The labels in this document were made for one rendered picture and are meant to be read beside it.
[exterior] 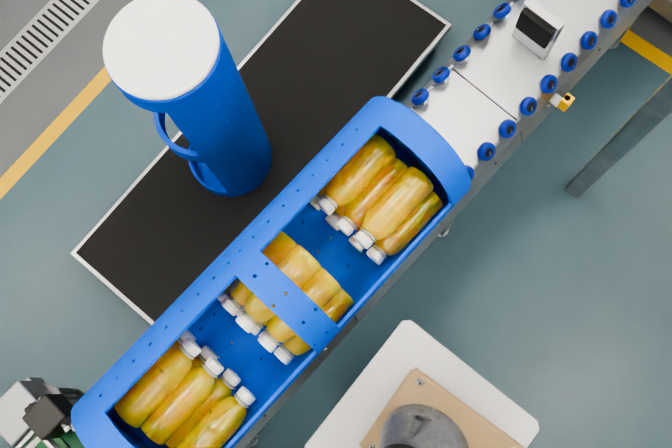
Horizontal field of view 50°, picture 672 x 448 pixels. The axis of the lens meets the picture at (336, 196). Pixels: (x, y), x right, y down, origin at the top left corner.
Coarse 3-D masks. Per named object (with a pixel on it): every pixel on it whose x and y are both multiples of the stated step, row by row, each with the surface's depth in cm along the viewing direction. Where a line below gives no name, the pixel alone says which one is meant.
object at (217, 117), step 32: (224, 64) 175; (128, 96) 170; (192, 96) 170; (224, 96) 183; (160, 128) 210; (192, 128) 186; (224, 128) 196; (256, 128) 221; (192, 160) 212; (224, 160) 215; (256, 160) 233; (224, 192) 246
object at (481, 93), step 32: (544, 0) 180; (576, 0) 179; (608, 0) 179; (640, 0) 182; (512, 32) 178; (576, 32) 177; (480, 64) 176; (512, 64) 176; (544, 64) 176; (448, 96) 175; (480, 96) 174; (512, 96) 174; (448, 128) 173; (480, 128) 172; (416, 256) 173; (384, 288) 170; (352, 320) 168
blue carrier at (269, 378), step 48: (336, 144) 146; (432, 144) 140; (288, 192) 144; (240, 240) 143; (336, 240) 164; (192, 288) 141; (288, 288) 134; (144, 336) 140; (240, 336) 160; (96, 384) 139; (240, 384) 156; (288, 384) 142; (96, 432) 130; (240, 432) 139
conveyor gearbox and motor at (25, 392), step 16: (16, 384) 169; (32, 384) 175; (48, 384) 181; (0, 400) 169; (16, 400) 169; (32, 400) 168; (0, 416) 168; (16, 416) 168; (0, 432) 167; (16, 432) 167
